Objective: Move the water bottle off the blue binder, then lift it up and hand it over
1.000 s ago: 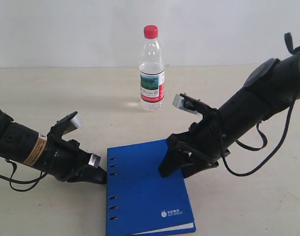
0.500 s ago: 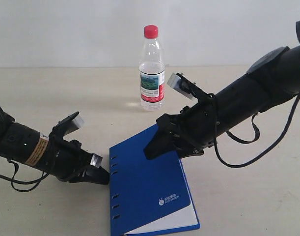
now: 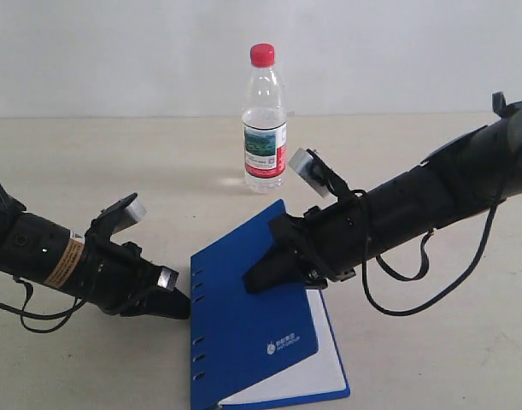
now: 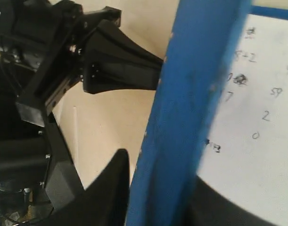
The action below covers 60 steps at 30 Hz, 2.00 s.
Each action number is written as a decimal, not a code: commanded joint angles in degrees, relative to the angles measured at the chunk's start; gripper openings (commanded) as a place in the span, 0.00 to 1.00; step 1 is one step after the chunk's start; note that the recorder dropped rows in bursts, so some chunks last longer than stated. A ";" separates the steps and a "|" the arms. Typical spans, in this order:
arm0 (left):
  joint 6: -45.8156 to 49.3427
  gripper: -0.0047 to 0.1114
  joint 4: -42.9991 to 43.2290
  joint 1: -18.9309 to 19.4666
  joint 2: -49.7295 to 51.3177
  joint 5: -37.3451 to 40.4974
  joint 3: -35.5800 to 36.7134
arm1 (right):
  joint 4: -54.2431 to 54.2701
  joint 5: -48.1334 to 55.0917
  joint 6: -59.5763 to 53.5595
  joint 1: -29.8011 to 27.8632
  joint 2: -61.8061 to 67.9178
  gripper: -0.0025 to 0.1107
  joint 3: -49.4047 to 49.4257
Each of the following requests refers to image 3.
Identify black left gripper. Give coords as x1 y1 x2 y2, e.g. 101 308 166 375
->
79 238 191 320

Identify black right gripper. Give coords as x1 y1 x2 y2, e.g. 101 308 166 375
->
242 123 513 294

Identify blue ring binder notebook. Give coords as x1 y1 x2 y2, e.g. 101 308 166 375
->
189 198 352 410

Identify clear plastic water bottle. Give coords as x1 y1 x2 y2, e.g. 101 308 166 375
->
241 43 287 194

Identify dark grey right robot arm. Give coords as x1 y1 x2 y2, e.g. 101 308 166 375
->
243 93 522 294

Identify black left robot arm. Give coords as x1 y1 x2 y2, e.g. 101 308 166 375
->
0 183 191 319

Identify white notebook paper pages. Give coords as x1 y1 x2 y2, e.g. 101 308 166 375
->
220 290 350 409

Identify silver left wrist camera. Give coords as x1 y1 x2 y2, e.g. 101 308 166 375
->
85 192 147 241

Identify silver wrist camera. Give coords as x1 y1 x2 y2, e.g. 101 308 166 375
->
85 192 147 241
288 148 352 201

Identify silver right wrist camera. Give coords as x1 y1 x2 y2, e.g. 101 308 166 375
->
288 148 352 201

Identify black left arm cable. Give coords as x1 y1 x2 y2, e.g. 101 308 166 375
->
0 272 86 334

